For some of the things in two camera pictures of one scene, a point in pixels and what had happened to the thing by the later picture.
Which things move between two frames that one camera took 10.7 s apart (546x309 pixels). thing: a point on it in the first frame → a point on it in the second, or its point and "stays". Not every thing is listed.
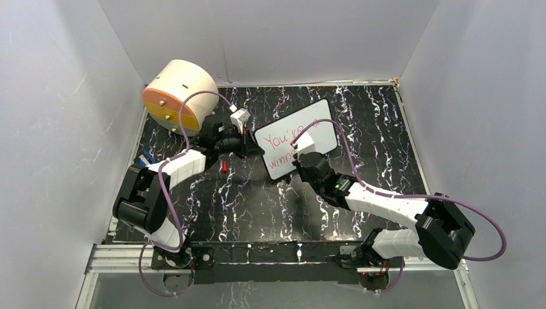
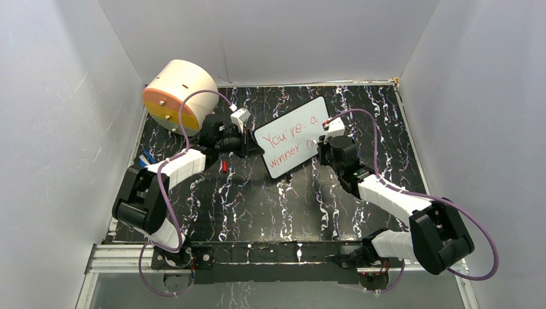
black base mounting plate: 276,261 stays
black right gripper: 295,163 → 321,149
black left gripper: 251,149 stays
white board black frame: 275,138 stays
